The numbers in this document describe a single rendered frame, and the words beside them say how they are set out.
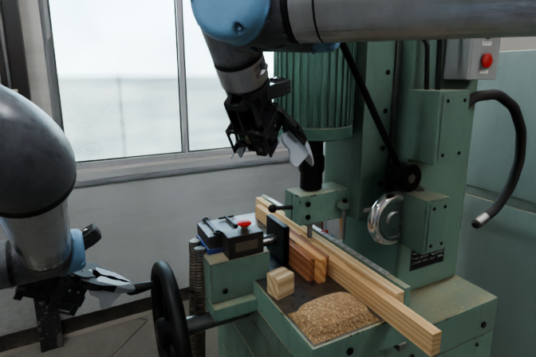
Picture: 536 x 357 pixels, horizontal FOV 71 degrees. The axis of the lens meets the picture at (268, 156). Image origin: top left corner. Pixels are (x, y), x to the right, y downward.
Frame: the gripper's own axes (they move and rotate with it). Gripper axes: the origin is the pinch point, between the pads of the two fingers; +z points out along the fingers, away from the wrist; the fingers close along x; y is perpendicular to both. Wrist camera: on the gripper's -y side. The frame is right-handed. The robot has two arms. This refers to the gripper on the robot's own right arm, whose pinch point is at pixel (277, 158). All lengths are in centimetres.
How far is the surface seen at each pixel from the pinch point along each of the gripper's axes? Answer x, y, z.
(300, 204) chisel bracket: 2.4, -0.1, 14.5
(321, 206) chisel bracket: 5.9, -2.7, 18.0
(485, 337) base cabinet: 45, 3, 55
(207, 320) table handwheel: -12.1, 26.1, 24.8
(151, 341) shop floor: -92, 19, 133
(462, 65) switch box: 31.4, -31.5, -0.3
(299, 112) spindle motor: 2.2, -9.9, -3.5
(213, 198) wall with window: -85, -58, 111
